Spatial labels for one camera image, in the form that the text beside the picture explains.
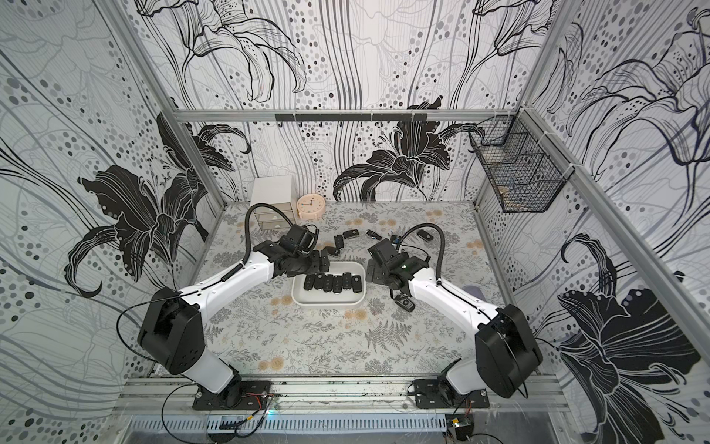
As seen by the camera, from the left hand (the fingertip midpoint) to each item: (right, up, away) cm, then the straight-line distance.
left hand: (319, 269), depth 87 cm
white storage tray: (-6, -10, +2) cm, 12 cm away
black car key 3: (+5, -6, +6) cm, 10 cm away
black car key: (+38, +10, +17) cm, 43 cm away
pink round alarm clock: (-8, +22, +27) cm, 36 cm away
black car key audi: (+2, +5, +17) cm, 17 cm away
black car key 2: (-1, -5, +6) cm, 8 cm away
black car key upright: (+5, +8, +17) cm, 19 cm away
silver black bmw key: (+28, -11, +1) cm, 30 cm away
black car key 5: (+12, -6, +6) cm, 14 cm away
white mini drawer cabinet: (-19, +27, +17) cm, 37 cm away
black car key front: (+2, -5, +6) cm, 8 cm away
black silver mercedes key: (+18, +10, +20) cm, 29 cm away
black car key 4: (+9, -5, +6) cm, 11 cm away
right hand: (+22, 0, -1) cm, 22 cm away
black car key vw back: (+9, +11, +20) cm, 25 cm away
